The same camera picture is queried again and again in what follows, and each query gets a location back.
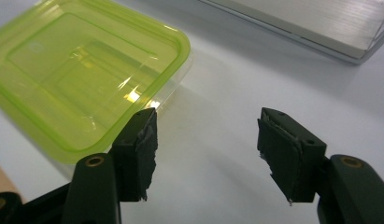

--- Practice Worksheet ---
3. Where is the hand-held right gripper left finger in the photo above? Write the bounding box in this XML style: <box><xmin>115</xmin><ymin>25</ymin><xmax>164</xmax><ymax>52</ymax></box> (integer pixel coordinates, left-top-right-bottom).
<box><xmin>112</xmin><ymin>107</ymin><xmax>159</xmax><ymax>203</ymax></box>

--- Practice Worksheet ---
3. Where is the green-lidded clear plastic container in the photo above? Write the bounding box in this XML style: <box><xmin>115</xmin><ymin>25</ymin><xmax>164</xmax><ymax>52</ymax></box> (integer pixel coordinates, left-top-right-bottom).
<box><xmin>0</xmin><ymin>0</ymin><xmax>194</xmax><ymax>165</ymax></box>

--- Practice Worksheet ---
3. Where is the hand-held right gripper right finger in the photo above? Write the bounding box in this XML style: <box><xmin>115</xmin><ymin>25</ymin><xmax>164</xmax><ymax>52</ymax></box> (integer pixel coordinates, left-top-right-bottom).
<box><xmin>256</xmin><ymin>106</ymin><xmax>328</xmax><ymax>205</ymax></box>

